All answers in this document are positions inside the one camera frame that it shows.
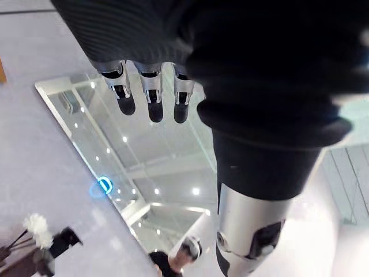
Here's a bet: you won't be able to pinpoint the left robot hand black cloth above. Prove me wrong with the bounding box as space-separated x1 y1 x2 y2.
50 0 369 277

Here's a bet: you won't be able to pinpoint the blue lit mirror touch button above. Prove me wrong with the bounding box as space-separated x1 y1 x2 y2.
88 175 114 197

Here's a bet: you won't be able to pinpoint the person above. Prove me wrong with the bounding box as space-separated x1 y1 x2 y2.
148 235 203 277

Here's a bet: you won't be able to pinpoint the black angular object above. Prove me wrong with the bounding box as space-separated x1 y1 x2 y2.
48 226 84 260

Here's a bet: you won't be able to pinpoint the white fluffy dried flower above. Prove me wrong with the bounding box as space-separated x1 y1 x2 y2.
22 212 55 250

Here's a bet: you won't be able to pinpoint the dark brown reed sticks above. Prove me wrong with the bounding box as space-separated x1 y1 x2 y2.
0 229 33 260

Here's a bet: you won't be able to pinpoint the large frameless wall mirror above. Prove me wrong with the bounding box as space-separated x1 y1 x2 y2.
34 72 369 277

